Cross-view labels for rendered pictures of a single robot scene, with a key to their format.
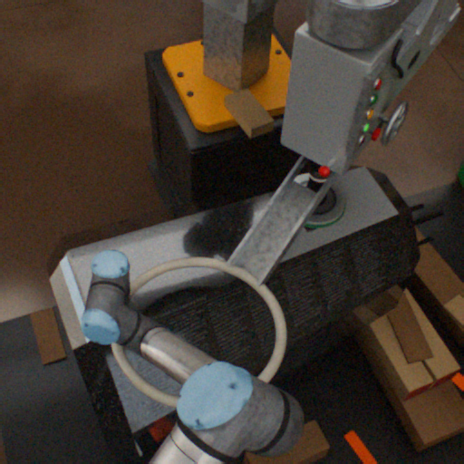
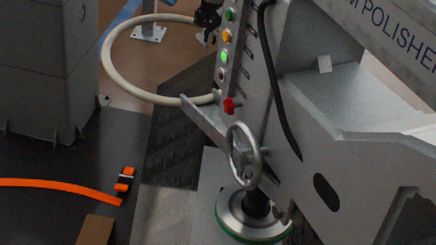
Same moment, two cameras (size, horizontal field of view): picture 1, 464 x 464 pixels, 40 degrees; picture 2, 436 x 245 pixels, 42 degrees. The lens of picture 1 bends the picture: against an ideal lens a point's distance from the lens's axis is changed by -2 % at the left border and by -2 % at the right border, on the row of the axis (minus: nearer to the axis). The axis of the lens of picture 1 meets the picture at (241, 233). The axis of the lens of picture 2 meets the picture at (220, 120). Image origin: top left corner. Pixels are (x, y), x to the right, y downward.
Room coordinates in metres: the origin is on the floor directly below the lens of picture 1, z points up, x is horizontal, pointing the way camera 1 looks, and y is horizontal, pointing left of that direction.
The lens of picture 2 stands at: (1.78, -1.22, 1.97)
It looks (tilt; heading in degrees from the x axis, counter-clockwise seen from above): 39 degrees down; 119
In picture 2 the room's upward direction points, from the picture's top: 9 degrees clockwise
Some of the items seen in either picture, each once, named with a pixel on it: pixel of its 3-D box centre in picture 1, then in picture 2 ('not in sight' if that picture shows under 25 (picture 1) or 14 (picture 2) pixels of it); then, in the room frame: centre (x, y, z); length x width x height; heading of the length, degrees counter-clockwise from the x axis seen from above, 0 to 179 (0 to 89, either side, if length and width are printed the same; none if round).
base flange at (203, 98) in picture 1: (236, 75); not in sight; (2.03, 0.07, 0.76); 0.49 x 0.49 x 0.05; 26
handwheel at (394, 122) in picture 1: (384, 118); (257, 152); (1.42, -0.40, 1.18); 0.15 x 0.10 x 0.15; 149
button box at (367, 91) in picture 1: (364, 111); (233, 35); (1.26, -0.30, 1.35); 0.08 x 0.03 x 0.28; 149
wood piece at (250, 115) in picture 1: (248, 112); not in sight; (1.78, 0.01, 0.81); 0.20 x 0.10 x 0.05; 34
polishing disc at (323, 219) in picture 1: (314, 198); (255, 208); (1.38, -0.24, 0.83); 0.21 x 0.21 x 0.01
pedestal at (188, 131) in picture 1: (232, 142); not in sight; (2.03, 0.07, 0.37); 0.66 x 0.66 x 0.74; 26
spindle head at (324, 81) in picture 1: (350, 78); (308, 86); (1.45, -0.28, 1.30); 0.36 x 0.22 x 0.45; 149
